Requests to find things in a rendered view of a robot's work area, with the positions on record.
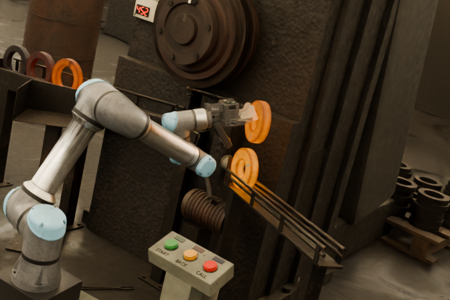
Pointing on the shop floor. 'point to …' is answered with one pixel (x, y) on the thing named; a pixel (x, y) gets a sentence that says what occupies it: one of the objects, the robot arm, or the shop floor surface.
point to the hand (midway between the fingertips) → (258, 116)
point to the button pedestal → (187, 270)
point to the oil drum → (64, 21)
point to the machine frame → (124, 175)
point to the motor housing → (201, 217)
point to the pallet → (420, 215)
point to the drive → (390, 113)
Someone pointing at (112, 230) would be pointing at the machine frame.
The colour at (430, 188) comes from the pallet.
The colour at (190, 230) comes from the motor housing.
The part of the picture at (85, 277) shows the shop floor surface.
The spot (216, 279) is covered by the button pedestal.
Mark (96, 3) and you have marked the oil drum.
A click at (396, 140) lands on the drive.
